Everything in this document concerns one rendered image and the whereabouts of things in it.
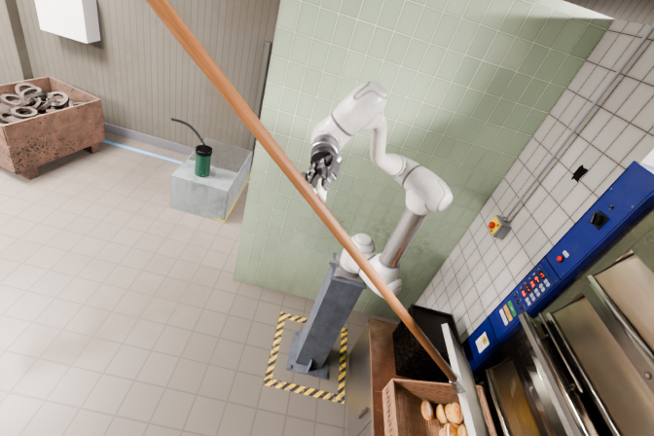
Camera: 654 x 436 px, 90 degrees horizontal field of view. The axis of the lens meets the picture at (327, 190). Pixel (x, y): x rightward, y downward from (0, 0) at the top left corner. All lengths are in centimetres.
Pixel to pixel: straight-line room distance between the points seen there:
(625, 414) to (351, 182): 162
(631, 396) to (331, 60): 187
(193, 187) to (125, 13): 195
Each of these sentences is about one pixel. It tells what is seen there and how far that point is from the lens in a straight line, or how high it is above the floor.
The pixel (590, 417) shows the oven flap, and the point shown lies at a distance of 171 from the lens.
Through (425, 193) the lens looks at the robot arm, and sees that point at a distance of 143.
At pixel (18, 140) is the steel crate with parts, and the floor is 45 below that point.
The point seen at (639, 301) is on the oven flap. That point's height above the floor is 179.
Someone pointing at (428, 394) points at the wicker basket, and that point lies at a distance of 225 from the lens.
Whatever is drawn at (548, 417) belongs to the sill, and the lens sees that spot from 191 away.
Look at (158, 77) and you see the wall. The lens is 434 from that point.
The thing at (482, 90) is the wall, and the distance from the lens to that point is 209.
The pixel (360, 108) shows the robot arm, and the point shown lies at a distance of 101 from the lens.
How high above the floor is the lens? 244
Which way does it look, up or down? 33 degrees down
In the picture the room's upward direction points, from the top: 19 degrees clockwise
